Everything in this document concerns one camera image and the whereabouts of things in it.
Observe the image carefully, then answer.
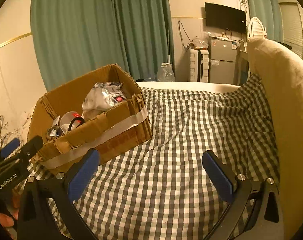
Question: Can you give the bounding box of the dark bead bracelet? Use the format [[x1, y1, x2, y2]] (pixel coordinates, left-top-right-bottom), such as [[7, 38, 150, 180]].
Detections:
[[46, 125, 63, 138]]

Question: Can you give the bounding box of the silver foil snack bag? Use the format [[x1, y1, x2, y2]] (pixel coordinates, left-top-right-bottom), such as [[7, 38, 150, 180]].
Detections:
[[82, 82, 127, 121]]

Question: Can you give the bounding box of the crushed clear plastic bottle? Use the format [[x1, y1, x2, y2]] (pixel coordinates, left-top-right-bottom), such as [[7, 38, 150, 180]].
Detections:
[[59, 111, 85, 133]]

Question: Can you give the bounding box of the brown cardboard box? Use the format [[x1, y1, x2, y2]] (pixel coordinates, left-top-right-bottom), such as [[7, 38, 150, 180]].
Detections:
[[27, 64, 153, 173]]

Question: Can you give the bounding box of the green checkered bed sheet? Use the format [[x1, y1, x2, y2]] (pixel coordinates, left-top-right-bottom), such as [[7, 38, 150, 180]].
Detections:
[[74, 75, 280, 239]]

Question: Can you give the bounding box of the green curtain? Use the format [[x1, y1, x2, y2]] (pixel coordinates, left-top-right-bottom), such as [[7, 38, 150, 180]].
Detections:
[[30, 0, 174, 90], [248, 0, 283, 42]]

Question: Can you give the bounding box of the beige pillow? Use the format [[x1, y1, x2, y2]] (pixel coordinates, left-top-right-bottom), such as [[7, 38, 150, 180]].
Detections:
[[247, 38, 303, 239]]

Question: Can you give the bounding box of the clear water jug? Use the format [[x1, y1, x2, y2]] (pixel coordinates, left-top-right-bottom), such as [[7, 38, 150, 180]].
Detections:
[[157, 63, 175, 82]]

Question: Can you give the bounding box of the grey mini fridge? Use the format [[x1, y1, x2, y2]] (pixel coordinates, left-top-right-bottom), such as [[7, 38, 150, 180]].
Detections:
[[209, 38, 236, 85]]

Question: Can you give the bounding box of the white suitcase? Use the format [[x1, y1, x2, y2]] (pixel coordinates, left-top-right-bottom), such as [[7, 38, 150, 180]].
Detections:
[[187, 48, 209, 83]]

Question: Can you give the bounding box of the black wall television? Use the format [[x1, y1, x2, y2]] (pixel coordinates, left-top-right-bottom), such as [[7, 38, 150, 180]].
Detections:
[[205, 3, 247, 34]]

